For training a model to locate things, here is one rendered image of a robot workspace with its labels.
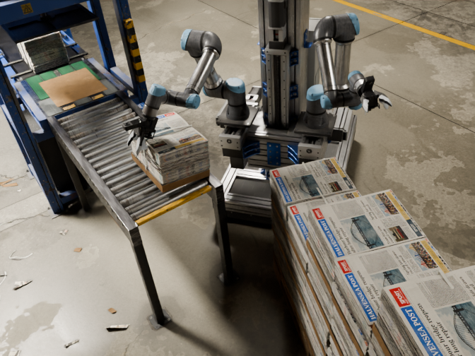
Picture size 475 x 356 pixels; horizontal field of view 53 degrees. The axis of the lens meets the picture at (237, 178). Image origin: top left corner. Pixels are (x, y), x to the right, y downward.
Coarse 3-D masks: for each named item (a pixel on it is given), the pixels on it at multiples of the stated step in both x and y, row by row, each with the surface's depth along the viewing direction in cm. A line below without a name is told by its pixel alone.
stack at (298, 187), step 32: (320, 160) 255; (288, 192) 237; (320, 192) 235; (352, 192) 234; (288, 224) 236; (288, 256) 249; (288, 288) 268; (320, 288) 203; (320, 320) 210; (320, 352) 225; (352, 352) 176
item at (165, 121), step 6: (162, 114) 264; (168, 114) 264; (174, 114) 264; (162, 120) 258; (168, 120) 259; (174, 120) 259; (180, 120) 259; (156, 126) 253; (162, 126) 253; (168, 126) 254; (174, 126) 254; (156, 132) 249; (132, 144) 261; (132, 150) 264; (138, 156) 259
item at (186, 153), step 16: (160, 144) 239; (176, 144) 239; (192, 144) 239; (208, 144) 244; (160, 160) 232; (176, 160) 237; (192, 160) 243; (208, 160) 250; (160, 176) 238; (176, 176) 242
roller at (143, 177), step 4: (140, 176) 261; (144, 176) 261; (132, 180) 259; (136, 180) 259; (140, 180) 260; (144, 180) 261; (120, 184) 257; (124, 184) 256; (128, 184) 257; (132, 184) 258; (136, 184) 259; (112, 188) 255; (116, 188) 255; (120, 188) 255; (124, 188) 256; (128, 188) 257; (112, 192) 253; (116, 192) 254
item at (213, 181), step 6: (120, 96) 332; (126, 96) 332; (126, 102) 325; (132, 102) 324; (132, 108) 318; (138, 108) 318; (138, 114) 312; (210, 174) 257; (210, 180) 254; (216, 180) 253; (216, 186) 249; (222, 186) 251; (210, 192) 258; (216, 192) 251; (222, 192) 253; (216, 198) 254; (222, 198) 256
